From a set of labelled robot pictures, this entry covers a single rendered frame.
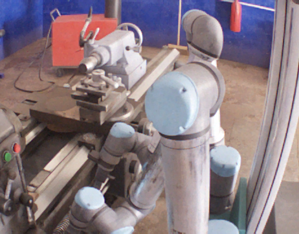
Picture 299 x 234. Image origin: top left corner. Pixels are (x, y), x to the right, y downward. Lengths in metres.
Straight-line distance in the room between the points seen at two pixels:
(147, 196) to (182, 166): 0.37
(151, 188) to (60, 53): 3.86
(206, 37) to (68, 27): 3.54
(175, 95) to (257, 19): 4.95
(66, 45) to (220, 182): 3.57
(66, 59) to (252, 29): 2.81
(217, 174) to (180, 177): 0.72
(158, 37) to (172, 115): 5.29
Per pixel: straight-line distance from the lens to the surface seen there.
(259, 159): 1.43
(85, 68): 2.14
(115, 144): 1.55
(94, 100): 1.77
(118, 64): 2.48
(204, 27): 1.34
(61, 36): 4.79
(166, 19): 5.91
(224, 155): 1.58
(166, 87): 0.75
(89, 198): 1.19
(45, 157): 2.03
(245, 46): 5.77
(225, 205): 1.66
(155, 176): 1.10
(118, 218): 1.19
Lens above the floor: 1.85
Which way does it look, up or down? 27 degrees down
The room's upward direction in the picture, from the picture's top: 2 degrees clockwise
